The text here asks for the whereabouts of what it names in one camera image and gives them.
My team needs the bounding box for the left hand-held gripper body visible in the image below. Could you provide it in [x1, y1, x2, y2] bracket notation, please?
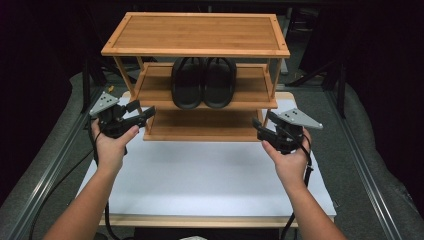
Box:
[88, 91, 148, 140]

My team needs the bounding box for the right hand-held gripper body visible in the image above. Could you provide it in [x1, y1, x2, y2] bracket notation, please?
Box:
[264, 108, 324, 156]

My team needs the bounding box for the black rubber slipper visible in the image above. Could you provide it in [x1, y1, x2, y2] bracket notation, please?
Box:
[202, 56, 238, 110]
[171, 56, 205, 111]

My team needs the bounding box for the wooden three-tier shoe rack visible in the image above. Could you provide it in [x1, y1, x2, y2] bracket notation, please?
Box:
[100, 11, 291, 143]

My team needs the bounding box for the person's left hand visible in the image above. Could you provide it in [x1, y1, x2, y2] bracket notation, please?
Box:
[90, 118, 140, 175]

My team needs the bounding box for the person's right hand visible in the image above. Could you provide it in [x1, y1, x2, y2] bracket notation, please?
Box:
[261, 128, 313, 192]

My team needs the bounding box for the black metal stand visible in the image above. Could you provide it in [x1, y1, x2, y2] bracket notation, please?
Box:
[289, 58, 348, 118]
[81, 56, 111, 115]

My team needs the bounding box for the person's dark clothing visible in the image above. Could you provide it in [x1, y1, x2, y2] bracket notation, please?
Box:
[132, 227, 281, 240]

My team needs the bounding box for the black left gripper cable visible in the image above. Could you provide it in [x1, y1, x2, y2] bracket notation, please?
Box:
[29, 128, 134, 240]

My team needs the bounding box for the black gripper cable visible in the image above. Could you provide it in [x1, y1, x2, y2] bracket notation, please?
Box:
[29, 128, 134, 240]
[280, 128, 316, 240]

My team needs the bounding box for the grey metal floor rail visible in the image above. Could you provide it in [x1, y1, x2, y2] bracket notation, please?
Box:
[0, 87, 107, 240]
[324, 89, 404, 240]

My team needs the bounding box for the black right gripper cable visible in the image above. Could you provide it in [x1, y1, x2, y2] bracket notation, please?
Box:
[280, 128, 316, 240]

